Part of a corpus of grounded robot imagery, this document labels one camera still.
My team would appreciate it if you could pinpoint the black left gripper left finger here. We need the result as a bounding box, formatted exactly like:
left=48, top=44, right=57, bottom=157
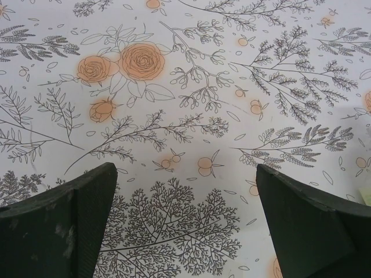
left=0, top=162, right=118, bottom=278

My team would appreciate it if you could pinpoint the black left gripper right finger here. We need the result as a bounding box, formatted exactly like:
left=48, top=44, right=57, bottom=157
left=256, top=163, right=371, bottom=278

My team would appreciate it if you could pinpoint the clear bottle yellow label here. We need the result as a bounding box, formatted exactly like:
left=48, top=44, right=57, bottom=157
left=358, top=186, right=371, bottom=207

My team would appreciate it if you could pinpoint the floral patterned tablecloth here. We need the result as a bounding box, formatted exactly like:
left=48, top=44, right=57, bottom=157
left=0, top=0, right=371, bottom=278

